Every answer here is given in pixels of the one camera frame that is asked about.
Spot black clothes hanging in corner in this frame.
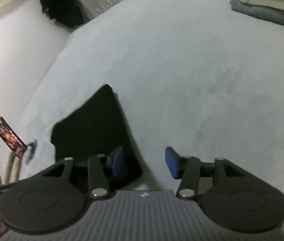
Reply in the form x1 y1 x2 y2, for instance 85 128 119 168
40 0 84 29

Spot grey bed sheet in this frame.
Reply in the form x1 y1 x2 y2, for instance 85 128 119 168
16 0 284 239

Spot smartphone with lit screen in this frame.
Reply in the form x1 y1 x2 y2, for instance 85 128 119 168
0 116 27 159

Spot black garment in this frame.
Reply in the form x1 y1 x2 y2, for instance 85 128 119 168
50 84 143 189

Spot folded grey garment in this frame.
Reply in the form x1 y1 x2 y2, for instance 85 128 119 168
229 0 284 26

